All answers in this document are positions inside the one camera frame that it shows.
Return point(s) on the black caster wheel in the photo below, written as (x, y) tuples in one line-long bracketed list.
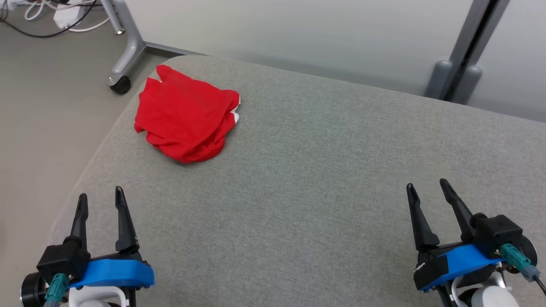
[(120, 85)]

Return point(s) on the grey metal table leg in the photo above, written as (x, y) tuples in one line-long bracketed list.
[(130, 42)]

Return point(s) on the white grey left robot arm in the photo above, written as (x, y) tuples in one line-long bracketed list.
[(96, 296)]

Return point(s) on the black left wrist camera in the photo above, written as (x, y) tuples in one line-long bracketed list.
[(64, 260)]

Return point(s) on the grey partition post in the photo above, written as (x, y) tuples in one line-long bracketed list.
[(473, 38)]

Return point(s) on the red shorts with white stripe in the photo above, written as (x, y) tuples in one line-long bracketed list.
[(183, 115)]

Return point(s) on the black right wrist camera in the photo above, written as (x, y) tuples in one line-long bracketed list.
[(497, 232)]

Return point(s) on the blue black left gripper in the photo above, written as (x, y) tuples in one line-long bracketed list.
[(115, 273)]

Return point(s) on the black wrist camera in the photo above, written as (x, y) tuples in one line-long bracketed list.
[(64, 260), (497, 232)]

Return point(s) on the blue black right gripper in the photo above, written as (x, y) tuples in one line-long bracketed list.
[(460, 262)]

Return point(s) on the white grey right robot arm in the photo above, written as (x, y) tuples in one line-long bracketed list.
[(490, 296)]

